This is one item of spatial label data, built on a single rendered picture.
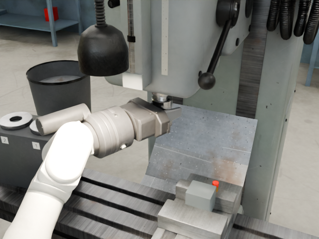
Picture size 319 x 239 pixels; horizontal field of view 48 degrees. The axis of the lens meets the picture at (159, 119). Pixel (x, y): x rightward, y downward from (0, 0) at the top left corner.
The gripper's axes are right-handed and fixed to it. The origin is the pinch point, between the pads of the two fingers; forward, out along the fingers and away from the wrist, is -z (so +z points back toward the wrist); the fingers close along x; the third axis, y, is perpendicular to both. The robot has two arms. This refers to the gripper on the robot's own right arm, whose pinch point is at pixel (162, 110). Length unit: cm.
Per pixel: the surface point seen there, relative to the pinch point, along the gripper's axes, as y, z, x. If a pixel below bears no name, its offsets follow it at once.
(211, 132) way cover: 22.7, -31.7, 11.7
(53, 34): 103, -173, 437
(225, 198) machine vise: 21.8, -9.5, -12.8
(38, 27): 99, -165, 471
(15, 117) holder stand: 13.4, 18.2, 43.9
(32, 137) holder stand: 14.5, 18.6, 31.7
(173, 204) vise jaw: 21.9, 1.3, -6.0
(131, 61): -15.4, 12.0, -5.4
